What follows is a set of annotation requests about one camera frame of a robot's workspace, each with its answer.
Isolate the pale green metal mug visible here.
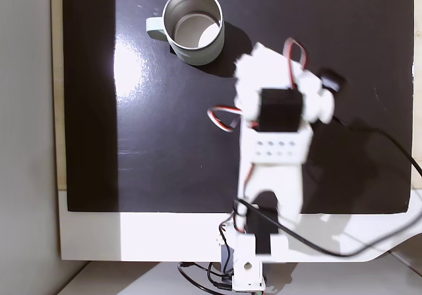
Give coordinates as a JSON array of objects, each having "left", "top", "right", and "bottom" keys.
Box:
[{"left": 145, "top": 0, "right": 226, "bottom": 67}]

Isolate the black table mat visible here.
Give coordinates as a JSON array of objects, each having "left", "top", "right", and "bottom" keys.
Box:
[{"left": 61, "top": 0, "right": 416, "bottom": 214}]

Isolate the red white servo cable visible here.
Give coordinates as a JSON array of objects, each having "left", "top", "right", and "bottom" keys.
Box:
[
  {"left": 282, "top": 37, "right": 309, "bottom": 90},
  {"left": 206, "top": 105, "right": 244, "bottom": 133}
]

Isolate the black round camera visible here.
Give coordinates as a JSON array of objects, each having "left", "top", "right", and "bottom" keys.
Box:
[{"left": 318, "top": 69, "right": 345, "bottom": 94}]

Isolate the black camera cable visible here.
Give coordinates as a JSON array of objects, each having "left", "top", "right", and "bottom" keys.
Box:
[{"left": 234, "top": 114, "right": 422, "bottom": 258}]

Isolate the black cable bundle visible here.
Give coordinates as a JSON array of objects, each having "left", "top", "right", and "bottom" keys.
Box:
[{"left": 177, "top": 261, "right": 235, "bottom": 293}]

